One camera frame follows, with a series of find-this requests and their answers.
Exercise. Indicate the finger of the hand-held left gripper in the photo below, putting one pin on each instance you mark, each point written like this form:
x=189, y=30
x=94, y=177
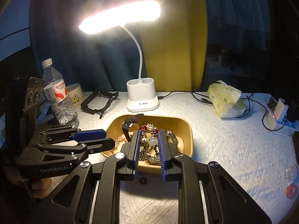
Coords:
x=100, y=145
x=91, y=135

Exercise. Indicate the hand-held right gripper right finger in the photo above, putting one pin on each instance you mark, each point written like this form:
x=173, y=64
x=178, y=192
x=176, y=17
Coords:
x=162, y=155

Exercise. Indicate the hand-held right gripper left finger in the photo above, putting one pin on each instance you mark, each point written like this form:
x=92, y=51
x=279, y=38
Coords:
x=135, y=154

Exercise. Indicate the silver wristwatch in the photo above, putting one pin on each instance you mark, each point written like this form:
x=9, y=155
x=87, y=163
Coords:
x=172, y=135

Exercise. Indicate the yellow storage box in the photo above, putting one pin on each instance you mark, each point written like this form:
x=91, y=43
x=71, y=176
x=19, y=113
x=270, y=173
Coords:
x=184, y=142

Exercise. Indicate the black smartwatch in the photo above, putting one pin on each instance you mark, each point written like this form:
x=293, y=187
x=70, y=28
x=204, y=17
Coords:
x=129, y=122

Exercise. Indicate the person's left hand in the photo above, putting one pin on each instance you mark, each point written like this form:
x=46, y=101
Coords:
x=39, y=186

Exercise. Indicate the black folding stand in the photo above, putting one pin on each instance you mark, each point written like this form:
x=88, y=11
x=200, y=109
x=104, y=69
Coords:
x=86, y=107

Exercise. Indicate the cream cartoon mug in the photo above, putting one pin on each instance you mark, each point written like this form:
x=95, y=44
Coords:
x=75, y=95

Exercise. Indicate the clear plastic water bottle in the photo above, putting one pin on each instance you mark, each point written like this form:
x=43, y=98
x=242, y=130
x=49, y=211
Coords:
x=58, y=93

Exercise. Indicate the white desk lamp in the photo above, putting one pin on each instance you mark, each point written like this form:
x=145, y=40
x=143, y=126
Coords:
x=142, y=98

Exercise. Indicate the white textured tablecloth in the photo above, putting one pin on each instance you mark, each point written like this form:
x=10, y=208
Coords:
x=222, y=149

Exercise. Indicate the yellow tissue pack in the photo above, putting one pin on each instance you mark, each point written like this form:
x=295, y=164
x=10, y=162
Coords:
x=224, y=100

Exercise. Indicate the yellow curtain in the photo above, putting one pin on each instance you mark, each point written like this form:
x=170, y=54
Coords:
x=175, y=51

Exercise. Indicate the teal curtain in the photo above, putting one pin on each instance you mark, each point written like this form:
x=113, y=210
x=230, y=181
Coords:
x=81, y=9

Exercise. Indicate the white charger on power strip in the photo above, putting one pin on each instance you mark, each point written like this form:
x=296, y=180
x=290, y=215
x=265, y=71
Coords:
x=287, y=127

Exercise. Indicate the white tube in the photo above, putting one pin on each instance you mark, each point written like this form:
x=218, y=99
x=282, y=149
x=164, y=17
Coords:
x=293, y=175

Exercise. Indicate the red round tape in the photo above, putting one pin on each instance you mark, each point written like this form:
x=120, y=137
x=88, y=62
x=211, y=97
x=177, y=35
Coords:
x=292, y=191

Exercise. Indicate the black power adapter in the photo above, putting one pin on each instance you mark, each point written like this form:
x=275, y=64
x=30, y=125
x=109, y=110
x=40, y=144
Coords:
x=293, y=112

